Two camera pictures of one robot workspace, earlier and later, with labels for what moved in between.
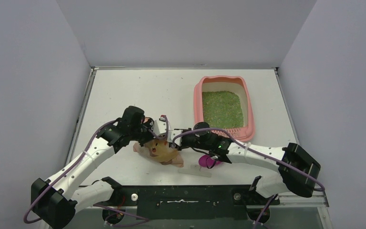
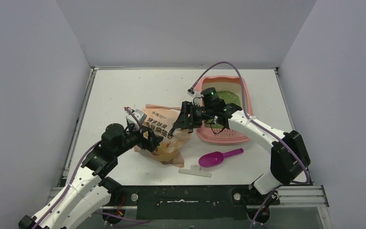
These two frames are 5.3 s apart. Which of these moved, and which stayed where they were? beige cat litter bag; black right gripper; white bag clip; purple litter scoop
Moved: beige cat litter bag; black right gripper
Stayed: white bag clip; purple litter scoop
